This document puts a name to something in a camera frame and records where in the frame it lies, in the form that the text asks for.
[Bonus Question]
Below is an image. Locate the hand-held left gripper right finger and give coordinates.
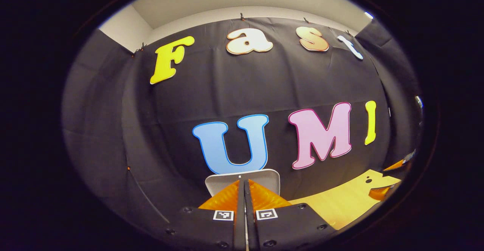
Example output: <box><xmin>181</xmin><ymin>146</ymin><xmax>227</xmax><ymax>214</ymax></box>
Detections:
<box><xmin>244</xmin><ymin>179</ymin><xmax>339</xmax><ymax>251</ymax></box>

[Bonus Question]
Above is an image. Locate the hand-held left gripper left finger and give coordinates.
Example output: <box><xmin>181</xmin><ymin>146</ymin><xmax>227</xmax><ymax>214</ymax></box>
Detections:
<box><xmin>164</xmin><ymin>179</ymin><xmax>247</xmax><ymax>251</ymax></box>

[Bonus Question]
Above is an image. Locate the white desktop garbage bin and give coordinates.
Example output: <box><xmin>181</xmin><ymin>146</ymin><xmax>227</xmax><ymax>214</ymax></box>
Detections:
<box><xmin>205</xmin><ymin>169</ymin><xmax>281</xmax><ymax>198</ymax></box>

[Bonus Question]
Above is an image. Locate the black backdrop cloth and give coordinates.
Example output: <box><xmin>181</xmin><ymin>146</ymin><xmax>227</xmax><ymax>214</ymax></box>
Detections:
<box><xmin>62</xmin><ymin>17</ymin><xmax>422</xmax><ymax>236</ymax></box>

